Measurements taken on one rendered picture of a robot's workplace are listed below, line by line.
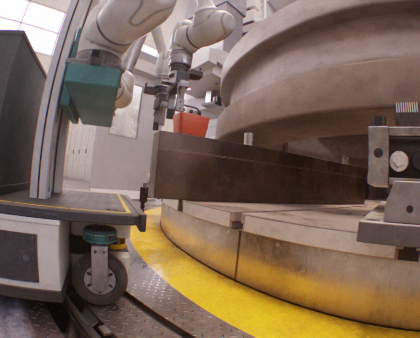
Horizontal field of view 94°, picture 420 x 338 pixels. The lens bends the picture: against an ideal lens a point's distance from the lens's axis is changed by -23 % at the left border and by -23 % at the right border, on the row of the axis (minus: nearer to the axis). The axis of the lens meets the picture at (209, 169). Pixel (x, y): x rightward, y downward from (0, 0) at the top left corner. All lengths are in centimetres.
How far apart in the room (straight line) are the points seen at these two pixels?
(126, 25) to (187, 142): 93
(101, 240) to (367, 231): 70
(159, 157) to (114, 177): 309
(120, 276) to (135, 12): 74
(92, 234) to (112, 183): 370
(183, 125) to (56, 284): 108
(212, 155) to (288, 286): 90
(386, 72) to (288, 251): 101
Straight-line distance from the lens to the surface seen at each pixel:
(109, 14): 72
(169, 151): 143
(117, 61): 82
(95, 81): 74
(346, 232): 85
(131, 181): 463
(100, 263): 80
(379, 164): 100
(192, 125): 150
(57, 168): 114
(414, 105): 127
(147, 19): 67
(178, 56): 98
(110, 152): 442
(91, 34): 82
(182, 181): 145
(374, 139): 102
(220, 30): 89
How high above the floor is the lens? 43
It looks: 3 degrees up
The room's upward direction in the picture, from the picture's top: 5 degrees clockwise
